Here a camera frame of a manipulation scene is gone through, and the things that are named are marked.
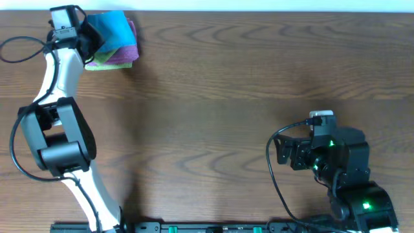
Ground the black cable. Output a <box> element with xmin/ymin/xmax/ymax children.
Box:
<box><xmin>265</xmin><ymin>118</ymin><xmax>350</xmax><ymax>233</ymax></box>
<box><xmin>0</xmin><ymin>35</ymin><xmax>101</xmax><ymax>233</ymax></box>

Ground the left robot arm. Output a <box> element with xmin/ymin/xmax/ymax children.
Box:
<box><xmin>14</xmin><ymin>5</ymin><xmax>127</xmax><ymax>232</ymax></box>

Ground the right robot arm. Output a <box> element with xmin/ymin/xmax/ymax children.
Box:
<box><xmin>267</xmin><ymin>111</ymin><xmax>398</xmax><ymax>232</ymax></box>

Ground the blue microfiber cloth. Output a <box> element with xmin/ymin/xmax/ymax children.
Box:
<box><xmin>87</xmin><ymin>10</ymin><xmax>136</xmax><ymax>52</ymax></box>

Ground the left black cable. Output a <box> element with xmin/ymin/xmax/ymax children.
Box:
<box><xmin>0</xmin><ymin>35</ymin><xmax>101</xmax><ymax>233</ymax></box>

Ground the green folded cloth on top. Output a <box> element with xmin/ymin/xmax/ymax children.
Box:
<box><xmin>93</xmin><ymin>49</ymin><xmax>117</xmax><ymax>63</ymax></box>

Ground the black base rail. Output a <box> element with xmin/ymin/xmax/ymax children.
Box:
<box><xmin>50</xmin><ymin>221</ymin><xmax>324</xmax><ymax>233</ymax></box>

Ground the right black cable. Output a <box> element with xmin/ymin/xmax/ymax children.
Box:
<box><xmin>265</xmin><ymin>118</ymin><xmax>350</xmax><ymax>233</ymax></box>

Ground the purple folded cloth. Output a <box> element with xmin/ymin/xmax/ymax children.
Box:
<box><xmin>85</xmin><ymin>17</ymin><xmax>140</xmax><ymax>67</ymax></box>

